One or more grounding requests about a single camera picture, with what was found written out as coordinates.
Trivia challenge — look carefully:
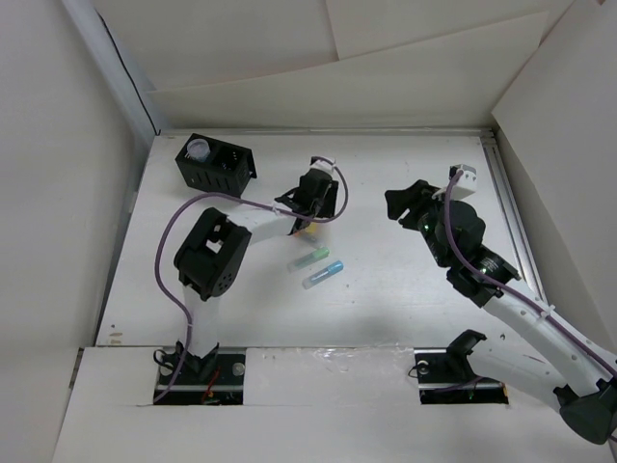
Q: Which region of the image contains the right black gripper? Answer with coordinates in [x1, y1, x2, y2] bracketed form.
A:
[385, 178, 458, 268]

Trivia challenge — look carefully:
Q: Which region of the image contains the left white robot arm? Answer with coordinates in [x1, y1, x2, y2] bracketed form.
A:
[173, 167, 340, 383]

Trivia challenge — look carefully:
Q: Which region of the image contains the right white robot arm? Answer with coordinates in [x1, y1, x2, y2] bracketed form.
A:
[385, 180, 616, 445]

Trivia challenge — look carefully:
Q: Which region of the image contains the orange highlighter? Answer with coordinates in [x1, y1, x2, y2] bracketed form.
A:
[293, 231, 320, 247]

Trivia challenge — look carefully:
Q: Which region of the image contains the green highlighter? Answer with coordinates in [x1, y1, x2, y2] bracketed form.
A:
[286, 247, 330, 273]

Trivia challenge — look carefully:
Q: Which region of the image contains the blue highlighter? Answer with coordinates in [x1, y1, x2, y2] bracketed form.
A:
[302, 260, 344, 289]

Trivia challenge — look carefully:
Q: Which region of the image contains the black two-compartment organizer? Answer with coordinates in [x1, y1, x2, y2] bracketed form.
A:
[175, 133, 257, 198]

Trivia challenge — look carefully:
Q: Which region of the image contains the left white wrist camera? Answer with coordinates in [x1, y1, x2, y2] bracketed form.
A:
[309, 156, 336, 177]

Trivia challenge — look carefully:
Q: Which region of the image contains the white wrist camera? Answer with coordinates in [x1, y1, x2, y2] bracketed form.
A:
[448, 164, 477, 201]
[309, 156, 336, 177]

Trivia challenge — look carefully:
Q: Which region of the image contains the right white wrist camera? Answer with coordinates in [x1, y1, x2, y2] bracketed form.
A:
[448, 164, 477, 201]

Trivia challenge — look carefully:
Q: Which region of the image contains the aluminium rail right edge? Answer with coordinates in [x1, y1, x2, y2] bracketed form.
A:
[480, 134, 547, 301]

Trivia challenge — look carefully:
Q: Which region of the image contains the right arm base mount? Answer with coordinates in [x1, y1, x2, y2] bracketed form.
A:
[408, 330, 509, 405]

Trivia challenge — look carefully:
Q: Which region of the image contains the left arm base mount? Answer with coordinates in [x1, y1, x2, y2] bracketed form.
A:
[153, 343, 246, 406]

